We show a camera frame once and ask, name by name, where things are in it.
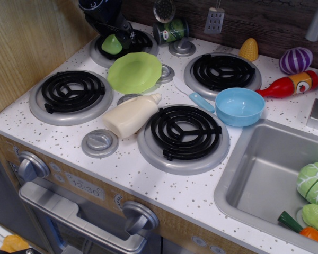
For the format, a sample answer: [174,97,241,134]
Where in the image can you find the silver sink basin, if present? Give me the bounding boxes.
[214,119,318,253]

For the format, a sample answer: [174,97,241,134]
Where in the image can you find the green toy cabbage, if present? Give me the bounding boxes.
[297,162,318,205]

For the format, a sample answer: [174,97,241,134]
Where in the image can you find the green toy can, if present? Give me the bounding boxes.
[152,18,189,45]

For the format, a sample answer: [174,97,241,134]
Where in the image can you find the front right stove burner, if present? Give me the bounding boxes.
[137,105,230,175]

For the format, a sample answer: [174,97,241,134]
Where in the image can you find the silver knob under plate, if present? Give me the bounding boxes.
[156,64,175,85]

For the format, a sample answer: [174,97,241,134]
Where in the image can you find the small green toy vegetable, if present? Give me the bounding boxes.
[302,204,318,230]

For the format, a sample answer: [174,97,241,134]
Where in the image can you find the left oven dial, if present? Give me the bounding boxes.
[17,151,50,182]

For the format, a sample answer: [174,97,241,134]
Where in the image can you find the purple striped toy onion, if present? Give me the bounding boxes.
[279,47,313,75]

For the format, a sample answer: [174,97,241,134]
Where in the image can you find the yellow object on floor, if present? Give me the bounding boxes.
[0,235,29,253]

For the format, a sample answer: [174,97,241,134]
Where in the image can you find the light green plate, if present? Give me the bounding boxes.
[107,52,162,94]

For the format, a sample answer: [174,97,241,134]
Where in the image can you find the back left stove burner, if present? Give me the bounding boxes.
[89,30,159,68]

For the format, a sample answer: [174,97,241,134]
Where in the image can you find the oven dial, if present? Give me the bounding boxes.
[122,201,160,235]
[17,151,50,182]

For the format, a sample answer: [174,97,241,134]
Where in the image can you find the silver oven door handle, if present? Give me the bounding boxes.
[19,183,146,253]

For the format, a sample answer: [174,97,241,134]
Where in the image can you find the green toy pear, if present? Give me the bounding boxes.
[101,34,123,55]

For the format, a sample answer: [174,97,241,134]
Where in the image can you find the front silver stovetop knob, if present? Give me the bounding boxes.
[81,129,119,158]

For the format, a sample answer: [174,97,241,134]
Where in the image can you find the oven clock display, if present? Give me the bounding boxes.
[65,173,105,201]

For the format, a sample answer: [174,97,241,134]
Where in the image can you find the stove burner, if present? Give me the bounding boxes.
[29,70,113,126]
[137,105,230,175]
[183,53,262,100]
[89,30,159,68]

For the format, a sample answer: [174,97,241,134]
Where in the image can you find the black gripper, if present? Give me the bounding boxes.
[79,5,136,50]

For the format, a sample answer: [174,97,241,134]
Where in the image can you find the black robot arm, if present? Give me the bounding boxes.
[79,0,135,49]

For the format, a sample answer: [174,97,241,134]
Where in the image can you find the front left stove burner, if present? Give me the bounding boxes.
[29,70,113,126]

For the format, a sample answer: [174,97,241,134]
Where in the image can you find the back silver stovetop knob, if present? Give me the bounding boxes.
[169,37,196,57]

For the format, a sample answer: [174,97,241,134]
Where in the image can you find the silver stovetop knob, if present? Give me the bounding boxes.
[169,37,196,57]
[81,129,119,158]
[117,94,141,105]

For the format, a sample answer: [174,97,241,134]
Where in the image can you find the blue handled toy knife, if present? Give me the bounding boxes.
[173,76,215,113]

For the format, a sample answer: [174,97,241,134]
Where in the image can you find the blue plastic bowl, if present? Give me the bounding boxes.
[215,88,265,127]

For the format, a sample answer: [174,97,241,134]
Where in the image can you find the middle silver stovetop knob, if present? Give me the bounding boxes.
[117,94,141,105]

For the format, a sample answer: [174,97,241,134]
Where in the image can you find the cream toy bottle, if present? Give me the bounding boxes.
[102,93,162,138]

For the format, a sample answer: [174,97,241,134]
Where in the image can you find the right oven dial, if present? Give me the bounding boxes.
[122,201,160,235]

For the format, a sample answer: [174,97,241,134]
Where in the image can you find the red toy ketchup bottle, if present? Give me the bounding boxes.
[256,70,318,98]

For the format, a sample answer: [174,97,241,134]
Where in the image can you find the silver slotted spatula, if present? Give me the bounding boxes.
[204,0,225,34]

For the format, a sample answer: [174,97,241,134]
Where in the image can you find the yellow toy corn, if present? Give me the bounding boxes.
[238,38,259,61]

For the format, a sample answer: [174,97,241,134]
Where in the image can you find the orange toy carrot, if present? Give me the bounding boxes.
[278,211,318,242]

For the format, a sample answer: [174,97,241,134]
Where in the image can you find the back right stove burner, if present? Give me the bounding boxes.
[183,53,262,100]

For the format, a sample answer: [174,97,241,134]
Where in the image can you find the silver perforated ladle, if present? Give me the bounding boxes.
[153,0,176,23]

